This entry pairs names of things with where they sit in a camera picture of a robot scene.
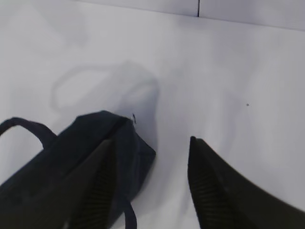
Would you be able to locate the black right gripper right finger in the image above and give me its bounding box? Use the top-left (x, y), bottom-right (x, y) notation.
top-left (187, 136), bottom-right (305, 229)

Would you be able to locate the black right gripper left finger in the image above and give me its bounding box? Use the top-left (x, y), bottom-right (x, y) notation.
top-left (63, 140), bottom-right (116, 229)

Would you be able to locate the dark navy lunch bag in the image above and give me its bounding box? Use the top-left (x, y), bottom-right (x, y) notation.
top-left (0, 111), bottom-right (156, 229)

